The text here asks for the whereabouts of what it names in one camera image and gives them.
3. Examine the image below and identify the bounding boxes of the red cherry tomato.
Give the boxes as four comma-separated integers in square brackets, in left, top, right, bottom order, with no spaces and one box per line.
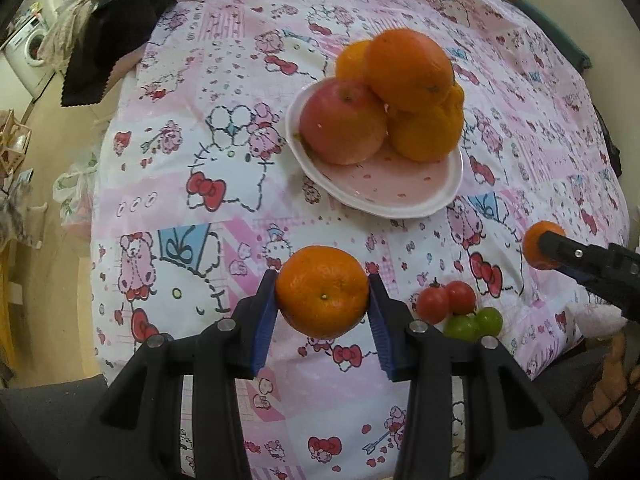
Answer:
[416,280,451,325]
[445,281,477,315]

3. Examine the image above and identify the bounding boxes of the floral plastic bag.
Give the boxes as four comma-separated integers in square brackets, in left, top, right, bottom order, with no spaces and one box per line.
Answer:
[52,152,102,234]

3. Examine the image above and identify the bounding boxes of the black zigzag edged cloth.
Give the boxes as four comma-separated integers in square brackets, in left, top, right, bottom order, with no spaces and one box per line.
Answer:
[60,0,177,109]

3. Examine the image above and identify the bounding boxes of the bumpy necked orange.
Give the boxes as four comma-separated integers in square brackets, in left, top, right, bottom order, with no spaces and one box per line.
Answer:
[387,84,466,163]

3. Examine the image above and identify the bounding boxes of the teal bed edge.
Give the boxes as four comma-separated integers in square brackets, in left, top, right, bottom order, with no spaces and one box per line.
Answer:
[479,0,594,74]

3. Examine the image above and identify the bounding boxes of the white washing machine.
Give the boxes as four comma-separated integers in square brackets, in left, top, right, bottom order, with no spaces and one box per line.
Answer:
[2,14,57,97]

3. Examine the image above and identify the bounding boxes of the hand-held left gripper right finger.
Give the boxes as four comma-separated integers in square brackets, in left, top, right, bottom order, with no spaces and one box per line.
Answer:
[367,273,588,480]

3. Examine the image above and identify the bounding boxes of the dark grey clothing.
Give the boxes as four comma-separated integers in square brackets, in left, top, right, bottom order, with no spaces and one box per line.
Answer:
[0,374,176,480]

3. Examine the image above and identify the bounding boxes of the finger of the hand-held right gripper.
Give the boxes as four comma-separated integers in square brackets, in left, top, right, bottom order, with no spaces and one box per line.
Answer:
[556,268,602,289]
[536,230,612,274]

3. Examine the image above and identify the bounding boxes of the beige fringed cloth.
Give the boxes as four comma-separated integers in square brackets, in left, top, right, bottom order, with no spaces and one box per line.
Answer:
[37,0,102,67]

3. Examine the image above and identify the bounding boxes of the green grape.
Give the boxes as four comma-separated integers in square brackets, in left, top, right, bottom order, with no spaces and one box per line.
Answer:
[474,307,504,335]

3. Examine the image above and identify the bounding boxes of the large smooth orange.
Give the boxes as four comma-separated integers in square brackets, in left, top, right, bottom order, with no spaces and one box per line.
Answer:
[364,28,455,113]

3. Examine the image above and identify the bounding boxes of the person's bare foot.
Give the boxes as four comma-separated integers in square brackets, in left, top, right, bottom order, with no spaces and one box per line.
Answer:
[581,331,640,437]

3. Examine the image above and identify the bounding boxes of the pink spotted bowl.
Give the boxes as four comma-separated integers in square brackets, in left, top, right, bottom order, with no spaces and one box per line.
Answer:
[286,80,464,219]

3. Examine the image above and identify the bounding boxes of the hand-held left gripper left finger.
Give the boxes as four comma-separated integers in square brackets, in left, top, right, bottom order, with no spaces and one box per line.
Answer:
[100,269,278,480]

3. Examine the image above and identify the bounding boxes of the pink cartoon printed bedsheet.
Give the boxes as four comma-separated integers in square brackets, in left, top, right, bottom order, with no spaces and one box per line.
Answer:
[90,0,632,480]

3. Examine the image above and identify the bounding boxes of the green cherry tomatoes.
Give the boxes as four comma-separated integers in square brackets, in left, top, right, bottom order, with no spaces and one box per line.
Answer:
[443,315,480,343]

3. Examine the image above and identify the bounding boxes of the wooden rack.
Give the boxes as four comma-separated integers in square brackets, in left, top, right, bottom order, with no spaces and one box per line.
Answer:
[0,107,32,187]

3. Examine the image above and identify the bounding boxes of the round orange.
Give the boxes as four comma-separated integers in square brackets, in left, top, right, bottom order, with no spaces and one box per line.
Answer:
[335,40,373,85]

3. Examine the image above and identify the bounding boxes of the red apple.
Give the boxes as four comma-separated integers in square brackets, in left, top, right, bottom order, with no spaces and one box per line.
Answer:
[299,78,388,166]

